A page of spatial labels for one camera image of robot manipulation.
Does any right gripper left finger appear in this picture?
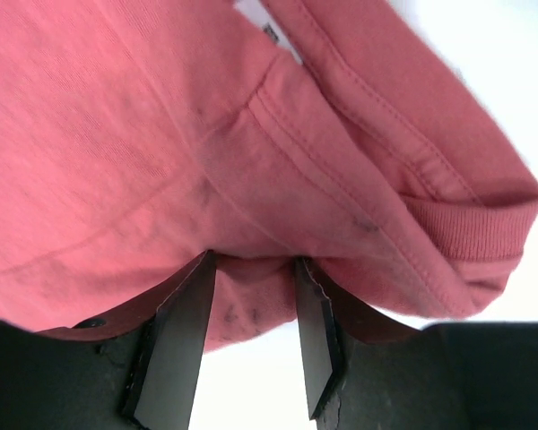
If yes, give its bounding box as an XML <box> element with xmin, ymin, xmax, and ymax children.
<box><xmin>0</xmin><ymin>252</ymin><xmax>216</xmax><ymax>429</ymax></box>

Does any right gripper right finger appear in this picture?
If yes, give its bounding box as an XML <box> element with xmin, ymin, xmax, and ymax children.
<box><xmin>295</xmin><ymin>258</ymin><xmax>538</xmax><ymax>430</ymax></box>

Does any red t shirt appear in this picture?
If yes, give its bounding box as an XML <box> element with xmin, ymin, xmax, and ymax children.
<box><xmin>0</xmin><ymin>1</ymin><xmax>538</xmax><ymax>349</ymax></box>

